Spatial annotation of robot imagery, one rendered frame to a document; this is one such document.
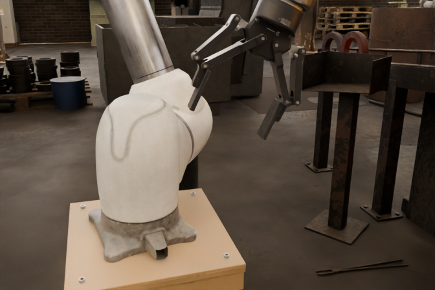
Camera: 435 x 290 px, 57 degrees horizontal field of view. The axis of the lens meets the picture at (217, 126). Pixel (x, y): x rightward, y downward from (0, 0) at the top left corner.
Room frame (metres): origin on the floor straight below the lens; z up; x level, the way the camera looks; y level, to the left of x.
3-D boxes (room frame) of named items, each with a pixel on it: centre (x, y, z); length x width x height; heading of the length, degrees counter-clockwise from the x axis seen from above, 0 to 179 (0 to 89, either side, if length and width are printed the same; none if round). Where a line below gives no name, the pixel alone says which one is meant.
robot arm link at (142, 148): (0.75, 0.15, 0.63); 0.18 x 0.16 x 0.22; 164
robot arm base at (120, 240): (0.72, 0.15, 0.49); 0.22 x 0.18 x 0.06; 27
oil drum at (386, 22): (4.07, -1.80, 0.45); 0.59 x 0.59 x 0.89
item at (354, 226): (1.54, -0.49, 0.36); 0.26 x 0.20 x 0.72; 51
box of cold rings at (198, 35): (3.58, 0.50, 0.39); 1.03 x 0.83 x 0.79; 110
